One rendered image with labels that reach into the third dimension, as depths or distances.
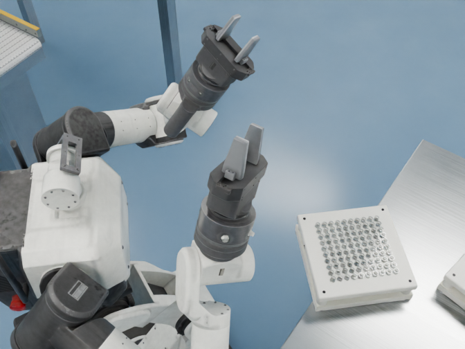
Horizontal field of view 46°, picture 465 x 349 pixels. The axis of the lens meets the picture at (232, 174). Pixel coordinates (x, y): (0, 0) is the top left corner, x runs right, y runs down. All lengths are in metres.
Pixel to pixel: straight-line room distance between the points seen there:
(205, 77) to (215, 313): 0.46
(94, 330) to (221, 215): 0.32
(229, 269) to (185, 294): 0.08
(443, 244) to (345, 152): 1.41
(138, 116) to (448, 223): 0.89
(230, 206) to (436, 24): 3.22
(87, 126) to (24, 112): 1.22
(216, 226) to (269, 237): 1.72
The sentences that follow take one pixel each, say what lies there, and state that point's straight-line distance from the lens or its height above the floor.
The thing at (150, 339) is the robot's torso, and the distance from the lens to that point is 1.88.
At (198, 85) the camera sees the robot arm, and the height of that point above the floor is 1.41.
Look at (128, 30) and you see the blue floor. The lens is 3.68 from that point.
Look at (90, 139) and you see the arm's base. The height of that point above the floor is 1.25.
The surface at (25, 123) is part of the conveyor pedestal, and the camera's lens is 2.49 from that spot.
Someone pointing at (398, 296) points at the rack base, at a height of 0.90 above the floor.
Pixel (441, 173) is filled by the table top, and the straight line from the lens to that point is 1.74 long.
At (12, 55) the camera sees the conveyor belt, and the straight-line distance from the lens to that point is 2.16.
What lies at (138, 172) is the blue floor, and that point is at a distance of 2.80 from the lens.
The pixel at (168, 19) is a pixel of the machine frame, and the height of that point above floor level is 0.62.
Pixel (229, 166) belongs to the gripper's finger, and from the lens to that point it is 0.78.
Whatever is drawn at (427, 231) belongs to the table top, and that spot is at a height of 0.88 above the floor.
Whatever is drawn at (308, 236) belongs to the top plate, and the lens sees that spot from 1.42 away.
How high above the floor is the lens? 2.14
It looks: 51 degrees down
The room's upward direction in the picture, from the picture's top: straight up
